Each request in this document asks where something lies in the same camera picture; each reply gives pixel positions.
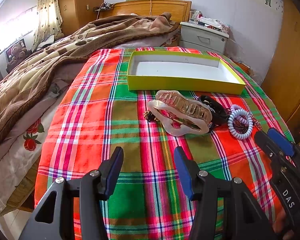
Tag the person's right hand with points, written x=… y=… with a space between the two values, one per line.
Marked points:
x=279 y=225

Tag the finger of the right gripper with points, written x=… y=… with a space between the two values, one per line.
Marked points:
x=284 y=144
x=267 y=147

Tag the wooden headboard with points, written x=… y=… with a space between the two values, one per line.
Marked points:
x=179 y=9

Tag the white bedside drawer cabinet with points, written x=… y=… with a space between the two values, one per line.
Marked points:
x=202 y=38

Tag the yellow-green cardboard tray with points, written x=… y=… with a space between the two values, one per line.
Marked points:
x=181 y=71

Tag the clutter on nightstand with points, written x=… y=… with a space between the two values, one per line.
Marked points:
x=197 y=18

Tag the wooden wardrobe near window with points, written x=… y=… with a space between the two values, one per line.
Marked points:
x=77 y=13

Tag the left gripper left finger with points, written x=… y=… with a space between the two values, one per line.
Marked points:
x=53 y=218

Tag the large pearl hair claw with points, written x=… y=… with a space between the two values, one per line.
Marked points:
x=179 y=115

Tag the plaid red green tablecloth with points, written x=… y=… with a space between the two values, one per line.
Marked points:
x=99 y=113

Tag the gold leaf hair clip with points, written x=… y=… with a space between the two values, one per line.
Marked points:
x=256 y=123

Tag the floral white bedsheet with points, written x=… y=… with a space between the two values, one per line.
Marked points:
x=20 y=151

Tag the dotted window curtain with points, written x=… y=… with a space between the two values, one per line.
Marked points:
x=48 y=21

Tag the wooden wardrobe door right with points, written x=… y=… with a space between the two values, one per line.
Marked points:
x=282 y=81

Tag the black fitness band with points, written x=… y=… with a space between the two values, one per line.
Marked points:
x=219 y=114

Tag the brown patterned blanket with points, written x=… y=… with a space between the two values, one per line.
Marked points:
x=27 y=84

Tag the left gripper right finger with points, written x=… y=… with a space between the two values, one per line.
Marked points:
x=243 y=217

